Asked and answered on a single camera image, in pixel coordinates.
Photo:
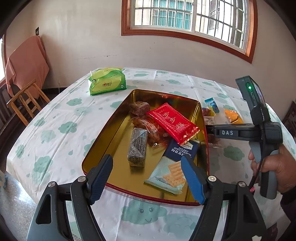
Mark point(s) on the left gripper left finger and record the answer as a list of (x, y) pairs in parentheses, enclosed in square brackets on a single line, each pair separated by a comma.
[(51, 222)]

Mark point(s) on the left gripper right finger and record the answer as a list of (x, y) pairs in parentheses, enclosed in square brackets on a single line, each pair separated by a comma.
[(243, 221)]

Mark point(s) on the orange fried snack packet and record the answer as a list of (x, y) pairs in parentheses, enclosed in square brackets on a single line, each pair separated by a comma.
[(233, 117)]

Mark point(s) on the blue candy packet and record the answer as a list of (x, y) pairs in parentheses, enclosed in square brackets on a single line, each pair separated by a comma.
[(210, 102)]

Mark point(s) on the red rice cake packet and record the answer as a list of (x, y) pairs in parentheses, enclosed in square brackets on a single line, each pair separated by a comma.
[(174, 123)]

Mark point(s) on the light blue cracker packet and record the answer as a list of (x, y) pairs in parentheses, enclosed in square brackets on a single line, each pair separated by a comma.
[(168, 176)]

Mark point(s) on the clear brown pastry packet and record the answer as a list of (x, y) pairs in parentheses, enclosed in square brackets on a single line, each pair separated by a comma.
[(157, 136)]

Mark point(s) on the black sesame bar packet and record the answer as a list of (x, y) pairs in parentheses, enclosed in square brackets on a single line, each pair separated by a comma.
[(137, 148)]

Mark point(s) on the dark blue cracker packet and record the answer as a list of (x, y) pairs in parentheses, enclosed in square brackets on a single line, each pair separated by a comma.
[(174, 151)]

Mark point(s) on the brown cube cake packet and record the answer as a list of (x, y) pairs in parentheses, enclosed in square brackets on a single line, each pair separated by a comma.
[(139, 108)]

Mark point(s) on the person's right hand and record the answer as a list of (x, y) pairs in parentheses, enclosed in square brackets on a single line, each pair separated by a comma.
[(284, 166)]

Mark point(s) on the dark wooden cabinet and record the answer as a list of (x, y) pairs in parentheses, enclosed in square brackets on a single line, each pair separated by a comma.
[(290, 119)]

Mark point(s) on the cloud pattern tablecloth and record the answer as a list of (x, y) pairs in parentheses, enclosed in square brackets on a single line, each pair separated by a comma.
[(53, 146)]

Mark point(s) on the red gold toffee tin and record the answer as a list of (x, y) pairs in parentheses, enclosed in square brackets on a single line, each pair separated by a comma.
[(114, 139)]

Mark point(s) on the wooden chair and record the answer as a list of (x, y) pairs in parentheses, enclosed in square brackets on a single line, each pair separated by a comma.
[(28, 101)]

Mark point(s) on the green tissue pack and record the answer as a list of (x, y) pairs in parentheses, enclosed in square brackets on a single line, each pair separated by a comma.
[(106, 80)]

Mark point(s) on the side window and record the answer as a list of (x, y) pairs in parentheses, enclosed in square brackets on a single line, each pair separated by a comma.
[(3, 58)]

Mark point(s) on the pink cloth covered furniture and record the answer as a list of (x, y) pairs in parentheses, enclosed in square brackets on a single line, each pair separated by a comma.
[(25, 64)]

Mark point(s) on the wooden framed window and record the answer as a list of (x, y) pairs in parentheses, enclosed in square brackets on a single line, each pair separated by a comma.
[(227, 25)]

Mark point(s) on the black wall switch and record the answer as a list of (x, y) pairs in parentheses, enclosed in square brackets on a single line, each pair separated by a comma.
[(37, 32)]

